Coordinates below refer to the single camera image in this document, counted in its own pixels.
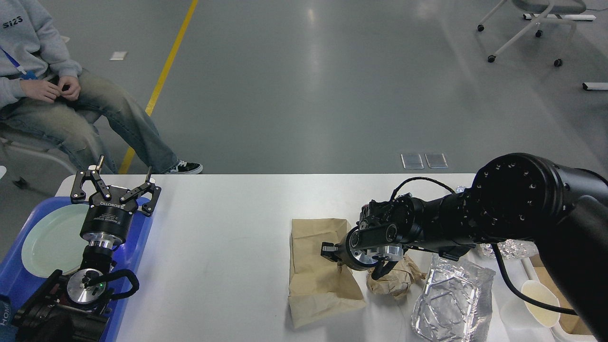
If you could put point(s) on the white chair of person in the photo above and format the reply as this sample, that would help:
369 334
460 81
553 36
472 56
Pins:
16 141

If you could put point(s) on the brown cardboard in bin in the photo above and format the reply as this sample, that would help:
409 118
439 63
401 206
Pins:
570 324

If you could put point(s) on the seated person grey hoodie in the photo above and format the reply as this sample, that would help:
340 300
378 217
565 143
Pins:
48 95

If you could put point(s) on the right floor outlet plate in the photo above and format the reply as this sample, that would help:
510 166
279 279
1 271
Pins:
436 160

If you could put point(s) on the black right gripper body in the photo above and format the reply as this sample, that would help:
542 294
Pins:
362 249

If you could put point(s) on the white bowl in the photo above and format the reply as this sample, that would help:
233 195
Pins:
535 315

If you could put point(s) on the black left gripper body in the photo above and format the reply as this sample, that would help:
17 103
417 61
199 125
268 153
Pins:
108 218

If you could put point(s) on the white floor bar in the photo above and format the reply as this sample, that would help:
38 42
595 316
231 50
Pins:
595 86

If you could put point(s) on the white desk foot bar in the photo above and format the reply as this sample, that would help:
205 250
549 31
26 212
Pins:
572 17

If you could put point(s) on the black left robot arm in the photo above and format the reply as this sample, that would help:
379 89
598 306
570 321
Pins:
76 306

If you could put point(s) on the mint green plate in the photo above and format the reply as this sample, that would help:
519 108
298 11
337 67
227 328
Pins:
54 243

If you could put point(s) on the beige plastic bin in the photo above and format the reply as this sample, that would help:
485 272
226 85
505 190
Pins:
557 332

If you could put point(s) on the left floor outlet plate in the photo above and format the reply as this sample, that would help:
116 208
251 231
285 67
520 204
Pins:
412 161

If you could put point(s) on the crumpled brown paper ball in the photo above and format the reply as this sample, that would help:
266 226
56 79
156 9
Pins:
398 281

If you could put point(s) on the brown paper bag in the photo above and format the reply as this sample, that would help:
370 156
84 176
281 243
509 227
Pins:
319 288

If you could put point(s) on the silver foil bag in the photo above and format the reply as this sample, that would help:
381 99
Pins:
509 249

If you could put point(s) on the floor outlet plate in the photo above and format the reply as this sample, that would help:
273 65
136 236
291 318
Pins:
412 161
436 160

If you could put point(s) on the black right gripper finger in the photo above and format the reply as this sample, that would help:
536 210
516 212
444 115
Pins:
382 268
330 251

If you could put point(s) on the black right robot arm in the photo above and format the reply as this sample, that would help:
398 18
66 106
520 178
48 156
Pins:
518 196

